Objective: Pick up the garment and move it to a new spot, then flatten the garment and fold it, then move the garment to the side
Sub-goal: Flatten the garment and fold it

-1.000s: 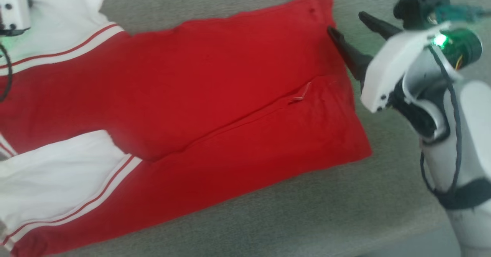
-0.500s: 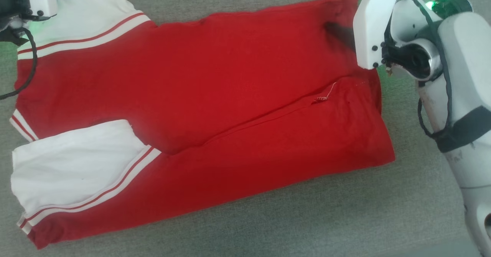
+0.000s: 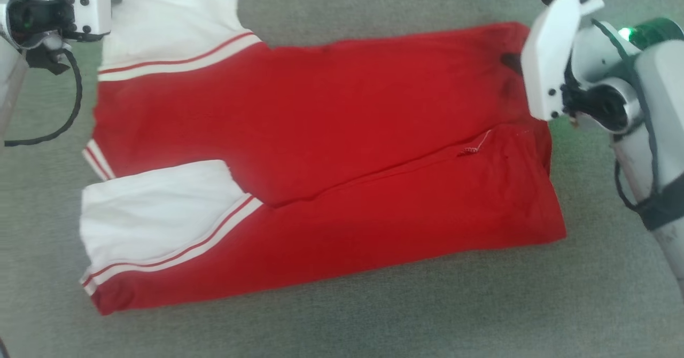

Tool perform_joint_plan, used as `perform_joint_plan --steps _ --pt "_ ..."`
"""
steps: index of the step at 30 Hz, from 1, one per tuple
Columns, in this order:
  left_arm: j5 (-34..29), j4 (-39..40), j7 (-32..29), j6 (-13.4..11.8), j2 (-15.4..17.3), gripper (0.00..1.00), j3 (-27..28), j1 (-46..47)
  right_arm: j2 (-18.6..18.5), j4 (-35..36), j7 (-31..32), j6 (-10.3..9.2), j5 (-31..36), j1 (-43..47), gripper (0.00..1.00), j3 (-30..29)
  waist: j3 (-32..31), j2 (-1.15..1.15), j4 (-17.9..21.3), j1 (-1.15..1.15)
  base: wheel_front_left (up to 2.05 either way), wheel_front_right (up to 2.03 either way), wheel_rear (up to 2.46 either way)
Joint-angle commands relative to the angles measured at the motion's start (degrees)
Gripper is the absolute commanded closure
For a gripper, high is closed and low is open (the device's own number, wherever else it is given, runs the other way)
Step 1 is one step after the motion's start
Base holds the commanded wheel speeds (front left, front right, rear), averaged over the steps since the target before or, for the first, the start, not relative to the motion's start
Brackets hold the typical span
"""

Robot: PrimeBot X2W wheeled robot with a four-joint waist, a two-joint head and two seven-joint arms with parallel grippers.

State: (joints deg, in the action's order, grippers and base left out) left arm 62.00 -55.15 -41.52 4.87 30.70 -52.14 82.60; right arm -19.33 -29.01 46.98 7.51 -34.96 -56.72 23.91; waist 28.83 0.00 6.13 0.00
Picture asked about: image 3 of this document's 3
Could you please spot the left wrist camera white cover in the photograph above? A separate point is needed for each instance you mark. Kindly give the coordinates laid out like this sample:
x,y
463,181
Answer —
x,y
88,2

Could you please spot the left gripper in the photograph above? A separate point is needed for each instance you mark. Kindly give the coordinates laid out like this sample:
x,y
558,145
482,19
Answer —
x,y
32,18

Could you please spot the red and white jersey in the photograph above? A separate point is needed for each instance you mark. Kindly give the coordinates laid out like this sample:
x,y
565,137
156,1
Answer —
x,y
331,133

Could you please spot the wrist camera white cover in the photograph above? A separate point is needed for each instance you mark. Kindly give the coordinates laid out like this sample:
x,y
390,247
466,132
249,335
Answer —
x,y
550,53
88,2

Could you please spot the right wrist camera white cover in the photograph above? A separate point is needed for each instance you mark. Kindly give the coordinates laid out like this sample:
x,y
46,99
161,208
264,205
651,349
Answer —
x,y
550,53

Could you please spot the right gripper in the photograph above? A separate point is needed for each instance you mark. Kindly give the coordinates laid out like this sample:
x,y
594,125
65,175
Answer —
x,y
604,91

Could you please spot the grey fabric sofa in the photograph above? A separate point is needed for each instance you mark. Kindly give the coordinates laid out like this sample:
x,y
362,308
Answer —
x,y
342,331

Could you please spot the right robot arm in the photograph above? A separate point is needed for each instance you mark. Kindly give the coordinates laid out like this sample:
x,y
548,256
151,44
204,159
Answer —
x,y
662,133

